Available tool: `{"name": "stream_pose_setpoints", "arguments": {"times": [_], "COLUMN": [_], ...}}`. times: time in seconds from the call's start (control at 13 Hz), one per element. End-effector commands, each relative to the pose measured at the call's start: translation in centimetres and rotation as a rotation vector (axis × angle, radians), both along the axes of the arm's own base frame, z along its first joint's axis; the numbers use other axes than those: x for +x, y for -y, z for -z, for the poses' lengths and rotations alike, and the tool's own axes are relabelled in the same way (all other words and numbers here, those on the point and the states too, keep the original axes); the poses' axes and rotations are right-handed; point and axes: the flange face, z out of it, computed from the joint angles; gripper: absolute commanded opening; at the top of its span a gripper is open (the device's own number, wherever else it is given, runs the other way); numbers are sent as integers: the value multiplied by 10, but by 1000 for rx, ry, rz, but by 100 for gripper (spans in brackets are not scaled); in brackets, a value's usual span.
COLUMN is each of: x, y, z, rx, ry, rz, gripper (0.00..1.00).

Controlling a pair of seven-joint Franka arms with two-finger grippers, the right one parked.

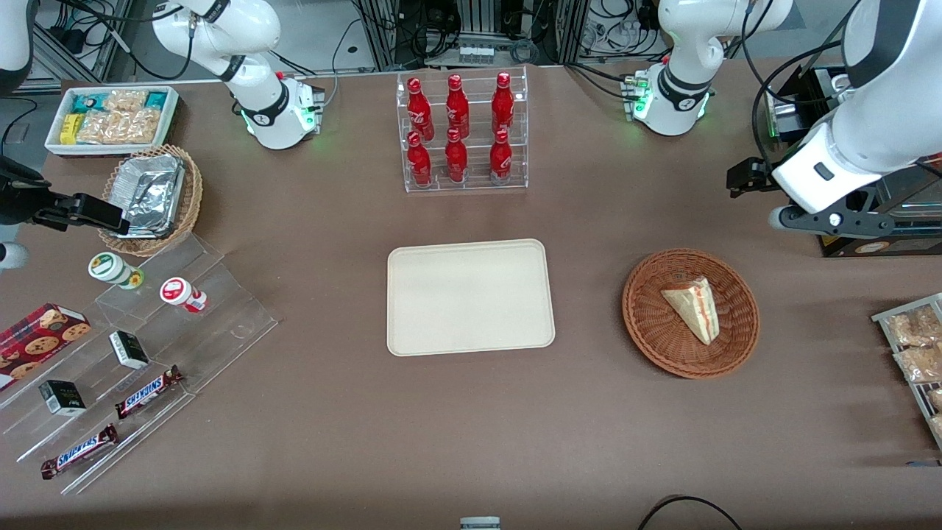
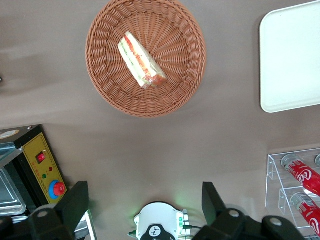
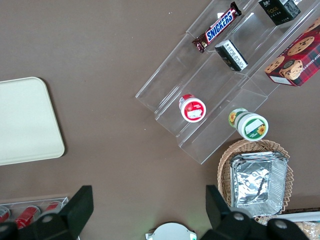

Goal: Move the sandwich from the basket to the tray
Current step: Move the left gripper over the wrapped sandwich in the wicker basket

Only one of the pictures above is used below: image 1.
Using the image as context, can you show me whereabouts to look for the brown round wicker basket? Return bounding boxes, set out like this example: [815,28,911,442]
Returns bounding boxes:
[622,249,760,380]

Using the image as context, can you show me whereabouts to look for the snickers chocolate bar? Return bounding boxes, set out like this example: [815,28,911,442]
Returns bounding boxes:
[40,423,120,480]
[114,365,185,420]

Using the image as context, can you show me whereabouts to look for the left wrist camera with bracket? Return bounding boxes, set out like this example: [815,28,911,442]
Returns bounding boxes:
[768,185,897,238]

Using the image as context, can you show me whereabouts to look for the red cookie box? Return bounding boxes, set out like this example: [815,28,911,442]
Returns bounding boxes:
[0,303,92,392]

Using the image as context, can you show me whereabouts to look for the aluminium foil container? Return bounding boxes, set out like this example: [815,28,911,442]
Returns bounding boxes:
[108,153,185,239]

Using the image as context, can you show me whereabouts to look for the beige plastic tray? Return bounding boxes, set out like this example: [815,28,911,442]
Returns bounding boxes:
[387,238,556,358]

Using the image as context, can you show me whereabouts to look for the green cap yogurt bottle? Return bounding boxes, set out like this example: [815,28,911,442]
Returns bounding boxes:
[88,252,145,290]

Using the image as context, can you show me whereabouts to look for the triangle sandwich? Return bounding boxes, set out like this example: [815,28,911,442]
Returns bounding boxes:
[660,277,720,346]

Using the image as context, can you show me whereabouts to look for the light tan wicker basket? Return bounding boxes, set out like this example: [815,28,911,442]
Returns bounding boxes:
[98,144,204,257]

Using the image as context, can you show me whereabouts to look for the clear acrylic stepped display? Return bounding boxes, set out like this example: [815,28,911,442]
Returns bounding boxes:
[0,232,280,496]

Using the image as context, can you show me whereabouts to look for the large rice cracker bag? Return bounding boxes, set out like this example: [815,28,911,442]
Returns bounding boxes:
[77,108,163,146]

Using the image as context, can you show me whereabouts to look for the white rectangular snack bin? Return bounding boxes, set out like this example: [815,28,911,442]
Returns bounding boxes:
[44,85,180,158]

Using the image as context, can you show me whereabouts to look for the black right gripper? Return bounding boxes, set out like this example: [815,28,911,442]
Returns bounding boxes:
[0,157,132,236]

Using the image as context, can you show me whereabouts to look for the black cable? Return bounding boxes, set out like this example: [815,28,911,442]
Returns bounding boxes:
[637,495,744,530]

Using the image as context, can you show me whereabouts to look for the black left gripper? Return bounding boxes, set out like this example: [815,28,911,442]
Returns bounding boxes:
[726,158,776,200]

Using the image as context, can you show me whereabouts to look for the black hot food warmer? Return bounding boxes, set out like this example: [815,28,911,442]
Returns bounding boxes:
[764,65,942,258]

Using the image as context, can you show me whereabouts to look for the clear acrylic bottle rack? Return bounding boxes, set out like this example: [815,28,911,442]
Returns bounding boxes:
[396,66,529,194]

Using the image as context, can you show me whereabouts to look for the red cola bottle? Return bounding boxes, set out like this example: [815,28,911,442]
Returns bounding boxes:
[407,131,433,187]
[491,71,515,137]
[489,129,514,185]
[445,128,469,183]
[445,74,470,139]
[406,77,435,142]

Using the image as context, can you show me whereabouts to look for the small black box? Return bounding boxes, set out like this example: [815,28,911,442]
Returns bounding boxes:
[38,380,87,417]
[109,331,150,370]

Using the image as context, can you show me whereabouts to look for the small rice cracker bag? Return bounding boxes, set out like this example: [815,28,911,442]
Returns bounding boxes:
[103,89,150,113]

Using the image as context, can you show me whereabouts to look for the red cap yogurt bottle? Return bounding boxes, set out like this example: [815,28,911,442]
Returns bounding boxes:
[160,277,208,314]

